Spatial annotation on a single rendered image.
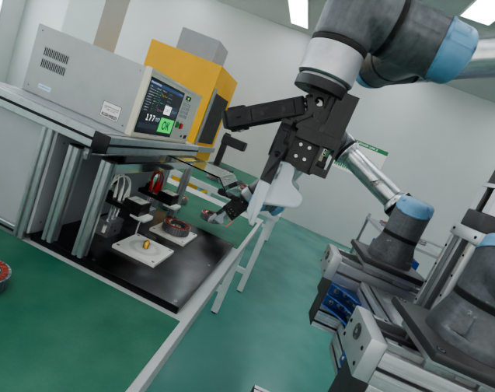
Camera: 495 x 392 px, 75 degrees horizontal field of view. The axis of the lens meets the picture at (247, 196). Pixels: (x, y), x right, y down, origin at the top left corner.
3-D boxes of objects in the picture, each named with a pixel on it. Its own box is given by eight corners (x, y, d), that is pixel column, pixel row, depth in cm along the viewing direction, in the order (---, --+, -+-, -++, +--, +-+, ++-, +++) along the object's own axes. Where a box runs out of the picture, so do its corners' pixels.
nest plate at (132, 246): (173, 253, 113) (174, 250, 113) (153, 267, 99) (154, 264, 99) (136, 236, 115) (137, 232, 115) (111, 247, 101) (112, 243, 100)
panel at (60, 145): (145, 202, 154) (166, 143, 149) (29, 233, 90) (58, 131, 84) (144, 201, 154) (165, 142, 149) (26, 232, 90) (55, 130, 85)
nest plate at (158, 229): (196, 237, 137) (197, 234, 137) (183, 246, 122) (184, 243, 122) (165, 222, 139) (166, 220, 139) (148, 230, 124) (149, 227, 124)
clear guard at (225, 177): (240, 191, 144) (245, 179, 143) (228, 197, 121) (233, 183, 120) (176, 162, 148) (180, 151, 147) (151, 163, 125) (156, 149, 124)
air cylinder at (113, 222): (120, 232, 112) (124, 218, 111) (106, 238, 105) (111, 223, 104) (107, 227, 113) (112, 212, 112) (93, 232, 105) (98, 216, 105)
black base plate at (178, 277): (231, 248, 148) (234, 243, 147) (176, 314, 85) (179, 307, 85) (143, 206, 154) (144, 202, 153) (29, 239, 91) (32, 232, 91)
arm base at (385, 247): (400, 260, 122) (413, 237, 120) (416, 276, 107) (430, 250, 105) (363, 244, 122) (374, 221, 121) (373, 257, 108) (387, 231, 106)
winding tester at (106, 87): (185, 143, 137) (202, 96, 133) (130, 136, 94) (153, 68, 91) (106, 109, 142) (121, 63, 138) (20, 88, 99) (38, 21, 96)
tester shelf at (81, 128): (196, 155, 148) (200, 146, 147) (105, 154, 82) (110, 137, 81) (113, 120, 153) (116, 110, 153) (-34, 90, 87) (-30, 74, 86)
